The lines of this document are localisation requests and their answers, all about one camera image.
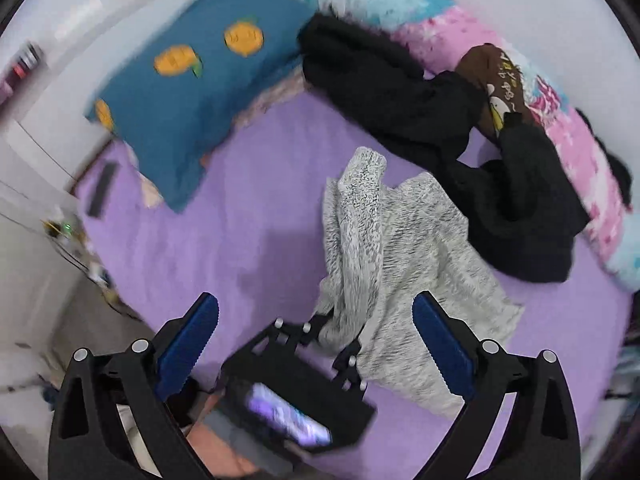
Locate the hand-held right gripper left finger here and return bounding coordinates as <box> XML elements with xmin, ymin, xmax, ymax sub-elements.
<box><xmin>47</xmin><ymin>292</ymin><xmax>221</xmax><ymax>480</ymax></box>

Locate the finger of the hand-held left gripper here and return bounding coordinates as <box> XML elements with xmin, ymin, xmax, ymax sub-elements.
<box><xmin>272</xmin><ymin>314</ymin><xmax>333</xmax><ymax>351</ymax></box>
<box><xmin>331</xmin><ymin>337</ymin><xmax>369</xmax><ymax>394</ymax></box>

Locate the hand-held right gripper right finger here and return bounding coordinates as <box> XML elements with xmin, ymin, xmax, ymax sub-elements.
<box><xmin>412</xmin><ymin>291</ymin><xmax>583</xmax><ymax>480</ymax></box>

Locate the grey marled sweater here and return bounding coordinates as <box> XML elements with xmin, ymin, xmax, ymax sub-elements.
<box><xmin>317</xmin><ymin>147</ymin><xmax>523</xmax><ymax>418</ymax></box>

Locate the person's left forearm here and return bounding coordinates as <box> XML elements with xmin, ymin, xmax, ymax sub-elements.
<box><xmin>186</xmin><ymin>417</ymin><xmax>263</xmax><ymax>480</ymax></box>

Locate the purple bed sheet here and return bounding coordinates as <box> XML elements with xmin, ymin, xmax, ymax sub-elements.
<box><xmin>70</xmin><ymin>92</ymin><xmax>633</xmax><ymax>480</ymax></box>

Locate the black remote control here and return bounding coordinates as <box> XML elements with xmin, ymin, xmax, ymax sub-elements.
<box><xmin>87</xmin><ymin>162</ymin><xmax>118</xmax><ymax>218</ymax></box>

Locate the black garment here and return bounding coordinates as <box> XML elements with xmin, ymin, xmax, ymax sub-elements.
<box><xmin>297</xmin><ymin>14</ymin><xmax>591</xmax><ymax>283</ymax></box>

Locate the blue pillow with orange prints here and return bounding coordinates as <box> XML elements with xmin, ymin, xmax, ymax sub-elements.
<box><xmin>85</xmin><ymin>0</ymin><xmax>313</xmax><ymax>213</ymax></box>

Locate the dark cloth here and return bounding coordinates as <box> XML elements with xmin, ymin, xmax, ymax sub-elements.
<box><xmin>595</xmin><ymin>132</ymin><xmax>635</xmax><ymax>207</ymax></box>

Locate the brown printed garment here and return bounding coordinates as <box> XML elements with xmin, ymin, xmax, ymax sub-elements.
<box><xmin>457</xmin><ymin>44</ymin><xmax>536</xmax><ymax>146</ymax></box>

